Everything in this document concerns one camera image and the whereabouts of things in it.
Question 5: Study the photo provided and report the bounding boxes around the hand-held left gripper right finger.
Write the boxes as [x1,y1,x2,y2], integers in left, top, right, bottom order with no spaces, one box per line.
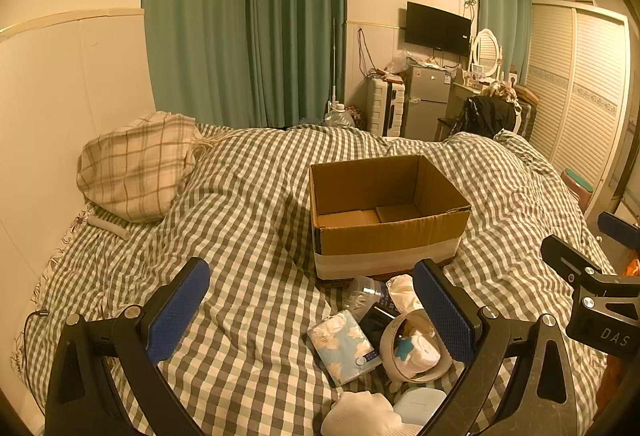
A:
[413,259,597,436]

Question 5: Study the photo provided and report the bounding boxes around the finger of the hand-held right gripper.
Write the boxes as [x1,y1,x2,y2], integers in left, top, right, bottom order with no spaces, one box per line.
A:
[598,211,640,248]
[541,235,616,290]

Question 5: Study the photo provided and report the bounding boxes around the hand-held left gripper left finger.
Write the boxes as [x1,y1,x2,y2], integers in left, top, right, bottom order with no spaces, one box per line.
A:
[44,257,211,436]

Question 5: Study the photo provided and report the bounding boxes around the cardboard box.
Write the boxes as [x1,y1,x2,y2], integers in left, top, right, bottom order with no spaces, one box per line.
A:
[309,154,472,285]

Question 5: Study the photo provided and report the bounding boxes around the white tape roll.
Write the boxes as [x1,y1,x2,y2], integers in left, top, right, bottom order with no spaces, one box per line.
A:
[407,333,442,373]

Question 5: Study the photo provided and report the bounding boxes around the crumpled white cloth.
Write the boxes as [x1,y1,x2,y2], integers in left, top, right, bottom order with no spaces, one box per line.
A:
[386,275,426,315]

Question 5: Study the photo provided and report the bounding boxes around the small blue star-shaped item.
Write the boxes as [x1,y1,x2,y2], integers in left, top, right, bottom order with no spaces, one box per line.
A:
[394,336,416,362]

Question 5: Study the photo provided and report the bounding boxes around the pink and teal stool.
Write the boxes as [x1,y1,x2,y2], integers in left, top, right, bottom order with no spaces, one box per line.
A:
[560,169,595,205]

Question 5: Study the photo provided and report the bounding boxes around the clear plastic bottle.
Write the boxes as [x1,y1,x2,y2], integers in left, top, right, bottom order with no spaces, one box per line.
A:
[344,276,396,318]

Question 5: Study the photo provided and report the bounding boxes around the light blue plastic box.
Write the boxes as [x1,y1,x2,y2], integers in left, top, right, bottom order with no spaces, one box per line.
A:
[392,388,448,428]

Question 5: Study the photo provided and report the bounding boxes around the blue floral tissue packet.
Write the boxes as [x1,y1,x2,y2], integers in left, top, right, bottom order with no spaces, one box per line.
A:
[306,310,382,386]

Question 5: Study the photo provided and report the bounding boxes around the white remote control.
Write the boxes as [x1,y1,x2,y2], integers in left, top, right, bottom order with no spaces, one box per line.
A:
[85,215,129,240]

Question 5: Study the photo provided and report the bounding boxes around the green checked blanket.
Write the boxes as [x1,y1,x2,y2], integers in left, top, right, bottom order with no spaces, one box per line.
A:
[12,122,621,436]

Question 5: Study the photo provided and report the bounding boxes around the white sock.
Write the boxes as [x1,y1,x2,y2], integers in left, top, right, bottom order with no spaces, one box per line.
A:
[321,390,426,436]

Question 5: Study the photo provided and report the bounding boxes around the white louvred wardrobe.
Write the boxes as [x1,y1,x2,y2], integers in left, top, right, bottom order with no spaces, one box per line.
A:
[520,0,632,198]

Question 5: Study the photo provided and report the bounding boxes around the plaid pillow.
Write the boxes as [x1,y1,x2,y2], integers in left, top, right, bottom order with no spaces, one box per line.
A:
[76,111,202,223]

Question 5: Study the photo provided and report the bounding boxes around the black jacket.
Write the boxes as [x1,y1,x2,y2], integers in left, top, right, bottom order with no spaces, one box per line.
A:
[457,95,519,137]

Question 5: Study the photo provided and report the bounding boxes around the grey refrigerator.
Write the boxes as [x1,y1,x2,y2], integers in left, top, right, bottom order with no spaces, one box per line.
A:
[404,65,451,140]

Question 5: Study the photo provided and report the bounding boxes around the white suitcase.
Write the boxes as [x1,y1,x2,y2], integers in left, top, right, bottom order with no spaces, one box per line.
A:
[366,77,407,136]

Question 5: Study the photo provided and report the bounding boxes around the white oval mirror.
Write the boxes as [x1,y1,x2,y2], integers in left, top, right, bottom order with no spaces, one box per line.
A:
[470,29,503,78]

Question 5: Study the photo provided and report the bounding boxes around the large clear water jug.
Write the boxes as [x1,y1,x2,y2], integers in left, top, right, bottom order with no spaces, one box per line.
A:
[324,101,355,128]

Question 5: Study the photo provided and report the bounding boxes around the narrow green curtain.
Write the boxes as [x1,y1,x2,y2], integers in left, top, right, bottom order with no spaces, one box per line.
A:
[475,0,534,88]

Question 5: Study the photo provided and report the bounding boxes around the clear plastic bag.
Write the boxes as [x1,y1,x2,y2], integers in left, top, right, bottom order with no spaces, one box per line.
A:
[385,50,411,77]

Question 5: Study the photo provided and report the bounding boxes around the thin white pole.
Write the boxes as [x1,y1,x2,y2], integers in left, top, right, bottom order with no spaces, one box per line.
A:
[327,16,339,107]

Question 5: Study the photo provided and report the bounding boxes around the wide green curtain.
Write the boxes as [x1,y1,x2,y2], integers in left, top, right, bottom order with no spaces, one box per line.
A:
[142,0,348,130]

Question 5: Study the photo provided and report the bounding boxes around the black cable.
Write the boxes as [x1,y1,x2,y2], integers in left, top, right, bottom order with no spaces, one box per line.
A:
[22,310,49,342]

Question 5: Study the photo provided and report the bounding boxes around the black wall television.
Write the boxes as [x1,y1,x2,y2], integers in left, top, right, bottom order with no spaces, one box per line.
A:
[404,1,472,59]

